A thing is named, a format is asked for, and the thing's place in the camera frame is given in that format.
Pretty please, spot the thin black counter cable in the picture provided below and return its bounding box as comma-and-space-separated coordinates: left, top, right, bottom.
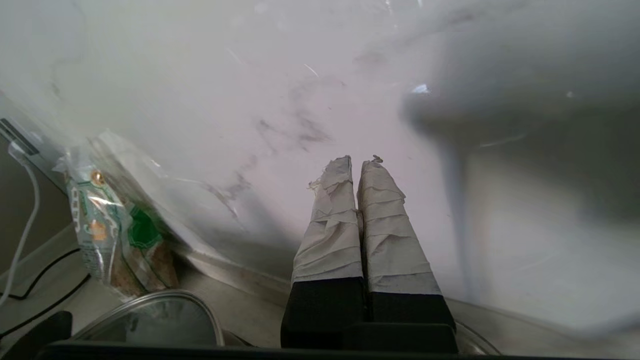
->
0, 247, 82, 302
0, 274, 92, 340

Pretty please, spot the stainless steel pot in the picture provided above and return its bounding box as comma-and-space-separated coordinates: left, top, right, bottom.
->
452, 320, 502, 357

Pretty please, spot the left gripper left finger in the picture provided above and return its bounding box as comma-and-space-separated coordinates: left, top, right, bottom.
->
280, 155, 369, 348

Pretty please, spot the wall power socket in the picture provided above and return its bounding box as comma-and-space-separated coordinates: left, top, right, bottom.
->
0, 117, 41, 157

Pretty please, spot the black pot handle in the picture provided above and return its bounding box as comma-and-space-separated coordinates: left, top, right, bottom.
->
0, 310, 74, 360

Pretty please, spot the white power cable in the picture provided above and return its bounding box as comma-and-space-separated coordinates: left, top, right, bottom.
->
0, 142, 42, 308

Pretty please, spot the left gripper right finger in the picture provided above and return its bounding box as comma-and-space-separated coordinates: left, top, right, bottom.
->
356, 155, 458, 332

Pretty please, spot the clear printed snack bag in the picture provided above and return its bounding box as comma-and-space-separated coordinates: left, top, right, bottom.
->
52, 130, 201, 301

